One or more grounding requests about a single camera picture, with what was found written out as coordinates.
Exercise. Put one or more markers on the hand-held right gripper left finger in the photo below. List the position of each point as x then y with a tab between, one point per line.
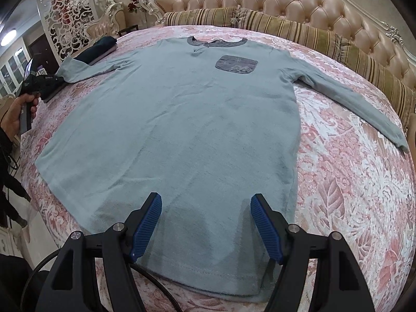
148	224

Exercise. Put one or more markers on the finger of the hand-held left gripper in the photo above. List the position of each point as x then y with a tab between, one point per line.
60	83

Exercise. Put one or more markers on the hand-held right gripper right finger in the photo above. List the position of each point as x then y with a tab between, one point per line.
265	224

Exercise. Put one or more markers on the light blue long-sleeve shirt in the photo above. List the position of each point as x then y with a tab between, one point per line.
182	120

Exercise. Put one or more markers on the person's left hand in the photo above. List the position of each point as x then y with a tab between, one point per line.
11	117

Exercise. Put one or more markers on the white glass-door cabinet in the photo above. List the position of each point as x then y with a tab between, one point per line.
13	71

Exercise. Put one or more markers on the dark wooden door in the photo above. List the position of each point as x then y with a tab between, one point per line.
42	52

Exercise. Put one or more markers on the grey folded garment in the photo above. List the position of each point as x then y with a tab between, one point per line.
109	55

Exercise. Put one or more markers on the round ceiling lamp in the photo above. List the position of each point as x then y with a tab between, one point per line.
7	37

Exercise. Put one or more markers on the ornate pink leather armchair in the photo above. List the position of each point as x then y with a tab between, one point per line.
104	22

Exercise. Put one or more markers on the pink floral blanket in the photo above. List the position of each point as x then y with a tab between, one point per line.
341	185

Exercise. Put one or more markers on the tufted pink leather sofa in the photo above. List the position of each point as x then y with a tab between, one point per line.
292	3

